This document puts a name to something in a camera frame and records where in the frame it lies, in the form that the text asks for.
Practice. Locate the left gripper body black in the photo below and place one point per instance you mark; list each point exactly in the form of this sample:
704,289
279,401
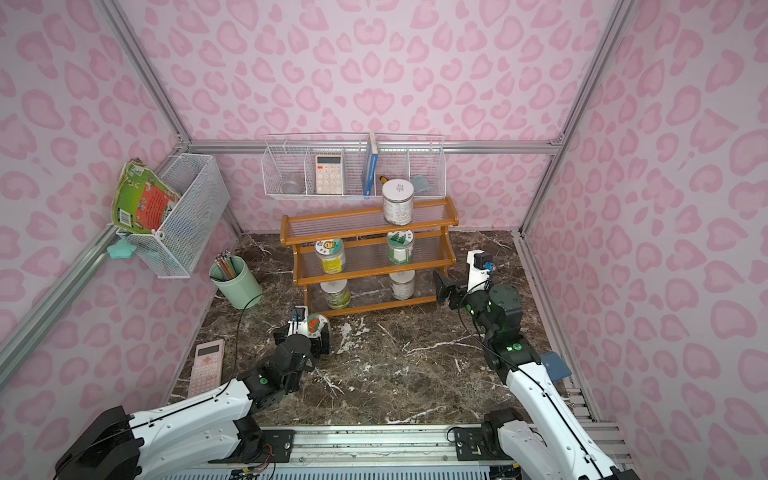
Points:
315,339

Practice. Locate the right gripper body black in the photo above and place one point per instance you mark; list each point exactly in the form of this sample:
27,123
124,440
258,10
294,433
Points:
459,295

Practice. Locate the tomato lid seed jar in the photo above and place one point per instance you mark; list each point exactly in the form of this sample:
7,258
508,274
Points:
315,325

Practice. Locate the green label seed jar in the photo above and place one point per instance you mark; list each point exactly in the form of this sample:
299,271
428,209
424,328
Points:
400,246

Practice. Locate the sunflower lid yellow jar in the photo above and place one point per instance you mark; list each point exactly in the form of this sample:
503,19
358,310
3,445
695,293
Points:
331,255

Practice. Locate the white lid grey jar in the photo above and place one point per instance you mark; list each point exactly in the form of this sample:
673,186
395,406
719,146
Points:
397,197

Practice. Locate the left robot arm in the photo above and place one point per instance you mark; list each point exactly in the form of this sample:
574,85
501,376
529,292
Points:
218,426

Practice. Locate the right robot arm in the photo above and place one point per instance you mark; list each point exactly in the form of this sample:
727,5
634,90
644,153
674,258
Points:
556,445

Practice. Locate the bottom left seed jar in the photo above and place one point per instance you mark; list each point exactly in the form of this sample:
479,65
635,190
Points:
336,294

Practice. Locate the wooden three-tier shelf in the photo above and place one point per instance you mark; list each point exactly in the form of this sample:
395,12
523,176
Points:
363,232

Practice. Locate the mint green pencil cup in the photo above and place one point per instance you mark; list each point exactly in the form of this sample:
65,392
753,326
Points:
243,292

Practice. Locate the pink calculator on table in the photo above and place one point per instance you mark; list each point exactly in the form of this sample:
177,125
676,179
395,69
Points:
206,368

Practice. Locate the coloured pencils bundle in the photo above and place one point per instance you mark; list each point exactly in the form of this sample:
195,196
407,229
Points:
225,263

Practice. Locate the grey blue cup in basket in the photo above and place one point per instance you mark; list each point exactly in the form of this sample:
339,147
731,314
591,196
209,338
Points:
421,185

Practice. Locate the blue wallet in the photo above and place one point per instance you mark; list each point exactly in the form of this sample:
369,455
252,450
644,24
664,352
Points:
556,367

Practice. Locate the blue book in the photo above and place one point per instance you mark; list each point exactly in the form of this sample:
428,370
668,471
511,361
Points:
369,167

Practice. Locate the white mesh side basket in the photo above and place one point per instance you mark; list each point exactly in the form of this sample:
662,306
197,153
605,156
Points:
174,250

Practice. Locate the clear cup in basket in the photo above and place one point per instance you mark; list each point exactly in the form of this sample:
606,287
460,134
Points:
293,184

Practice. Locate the pink calculator in basket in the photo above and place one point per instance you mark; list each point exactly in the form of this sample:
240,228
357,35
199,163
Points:
329,174

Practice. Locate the mint star hook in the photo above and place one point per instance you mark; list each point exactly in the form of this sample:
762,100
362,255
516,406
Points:
122,249

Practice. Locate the green snack bag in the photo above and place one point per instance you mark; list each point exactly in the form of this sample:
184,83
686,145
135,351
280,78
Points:
142,200

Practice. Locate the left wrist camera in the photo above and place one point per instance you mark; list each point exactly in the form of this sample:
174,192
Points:
298,321

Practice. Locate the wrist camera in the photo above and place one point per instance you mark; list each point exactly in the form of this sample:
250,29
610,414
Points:
298,321
481,269

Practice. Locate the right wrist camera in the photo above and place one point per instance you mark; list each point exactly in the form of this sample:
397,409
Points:
481,269

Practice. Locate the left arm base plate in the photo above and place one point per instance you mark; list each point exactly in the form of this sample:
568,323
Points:
273,445

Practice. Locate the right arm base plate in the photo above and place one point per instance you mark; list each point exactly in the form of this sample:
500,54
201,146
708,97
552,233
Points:
470,444

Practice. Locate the white wire wall basket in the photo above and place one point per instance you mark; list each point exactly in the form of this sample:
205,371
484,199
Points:
401,156

